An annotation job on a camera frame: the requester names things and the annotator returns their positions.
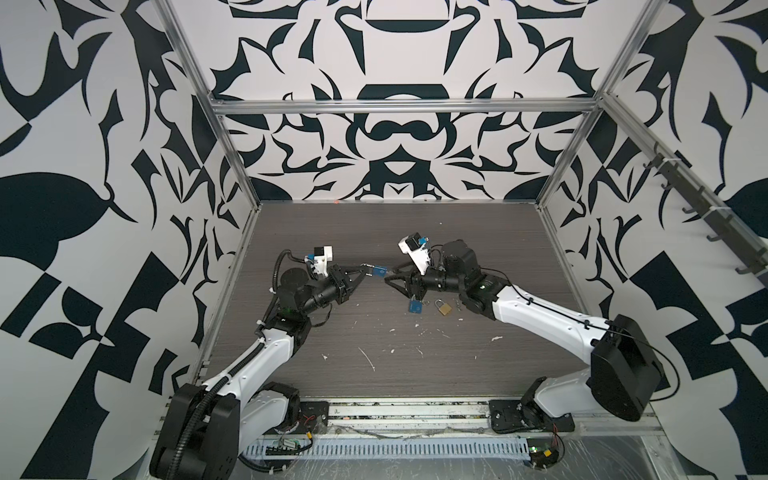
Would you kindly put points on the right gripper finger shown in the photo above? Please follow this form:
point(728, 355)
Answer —
point(405, 286)
point(399, 274)

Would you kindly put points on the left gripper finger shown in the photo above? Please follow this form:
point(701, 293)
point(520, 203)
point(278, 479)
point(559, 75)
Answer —
point(351, 283)
point(349, 271)

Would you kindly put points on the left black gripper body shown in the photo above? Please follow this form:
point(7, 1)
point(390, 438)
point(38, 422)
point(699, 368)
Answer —
point(330, 293)

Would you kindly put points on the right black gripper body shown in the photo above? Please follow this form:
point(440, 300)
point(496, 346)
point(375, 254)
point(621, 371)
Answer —
point(438, 280)

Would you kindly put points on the blue padlock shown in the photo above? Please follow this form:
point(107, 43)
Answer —
point(374, 270)
point(415, 305)

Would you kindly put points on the brass padlock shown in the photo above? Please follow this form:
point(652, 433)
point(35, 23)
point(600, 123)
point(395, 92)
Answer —
point(443, 307)

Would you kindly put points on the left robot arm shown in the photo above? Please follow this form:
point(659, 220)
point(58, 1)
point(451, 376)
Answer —
point(209, 426)

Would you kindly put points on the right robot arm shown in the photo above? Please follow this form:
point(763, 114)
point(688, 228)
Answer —
point(622, 369)

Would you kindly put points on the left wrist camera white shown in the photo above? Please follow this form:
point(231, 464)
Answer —
point(318, 261)

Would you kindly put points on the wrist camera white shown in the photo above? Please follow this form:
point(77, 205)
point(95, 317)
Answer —
point(318, 261)
point(416, 247)

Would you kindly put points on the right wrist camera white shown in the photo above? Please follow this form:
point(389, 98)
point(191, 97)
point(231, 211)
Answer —
point(416, 247)

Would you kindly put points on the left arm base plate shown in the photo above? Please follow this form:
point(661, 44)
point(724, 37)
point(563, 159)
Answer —
point(309, 416)

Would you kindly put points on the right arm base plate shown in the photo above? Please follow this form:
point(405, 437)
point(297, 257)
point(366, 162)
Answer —
point(518, 416)

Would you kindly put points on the white slotted cable duct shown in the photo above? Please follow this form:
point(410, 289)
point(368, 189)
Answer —
point(516, 449)

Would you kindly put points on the grey wall hook rail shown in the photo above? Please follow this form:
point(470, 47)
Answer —
point(702, 203)

